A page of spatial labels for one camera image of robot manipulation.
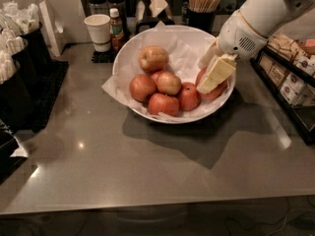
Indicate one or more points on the black condiment rack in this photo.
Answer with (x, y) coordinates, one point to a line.
(287, 68)

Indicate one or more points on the white paper liner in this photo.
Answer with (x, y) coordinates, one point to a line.
(183, 54)

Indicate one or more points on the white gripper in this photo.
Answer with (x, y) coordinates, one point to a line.
(238, 35)

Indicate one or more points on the yellow-red apple at back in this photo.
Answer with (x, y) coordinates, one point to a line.
(153, 58)

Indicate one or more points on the small black coaster mat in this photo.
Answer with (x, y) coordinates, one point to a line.
(104, 57)

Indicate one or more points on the black cutlery cup front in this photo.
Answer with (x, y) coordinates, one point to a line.
(16, 105)

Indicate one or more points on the black tray at left edge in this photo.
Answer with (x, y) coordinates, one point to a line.
(8, 162)

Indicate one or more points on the red apple with sticker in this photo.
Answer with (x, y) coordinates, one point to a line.
(215, 93)

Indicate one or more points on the black cutlery cup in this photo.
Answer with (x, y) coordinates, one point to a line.
(16, 105)
(25, 23)
(18, 49)

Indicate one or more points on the black rubber mat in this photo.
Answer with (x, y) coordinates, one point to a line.
(44, 94)

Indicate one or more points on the black lidded shaker right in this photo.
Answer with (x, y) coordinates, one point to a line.
(121, 6)

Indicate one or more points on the black cutlery cup middle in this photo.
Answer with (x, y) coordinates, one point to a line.
(18, 49)

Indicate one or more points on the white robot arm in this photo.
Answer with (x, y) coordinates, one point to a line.
(266, 16)

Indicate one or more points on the red apple at front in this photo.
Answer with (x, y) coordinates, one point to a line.
(161, 103)

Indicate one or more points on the black napkin holder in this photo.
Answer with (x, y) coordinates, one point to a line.
(148, 13)

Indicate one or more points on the red apple with stem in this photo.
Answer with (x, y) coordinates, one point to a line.
(189, 98)

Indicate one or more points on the small sauce bottle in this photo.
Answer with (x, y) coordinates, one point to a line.
(116, 29)

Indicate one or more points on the red apple at left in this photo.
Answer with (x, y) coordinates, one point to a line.
(142, 87)

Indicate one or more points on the pale red centre apple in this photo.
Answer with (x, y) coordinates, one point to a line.
(168, 83)

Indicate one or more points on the white bowl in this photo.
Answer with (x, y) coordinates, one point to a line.
(190, 40)

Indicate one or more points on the black cutlery cup back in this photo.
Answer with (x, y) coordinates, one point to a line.
(25, 23)

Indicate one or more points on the white paper cup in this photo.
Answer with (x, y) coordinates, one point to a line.
(98, 26)

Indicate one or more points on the black cup of stir sticks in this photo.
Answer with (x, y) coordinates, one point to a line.
(201, 14)

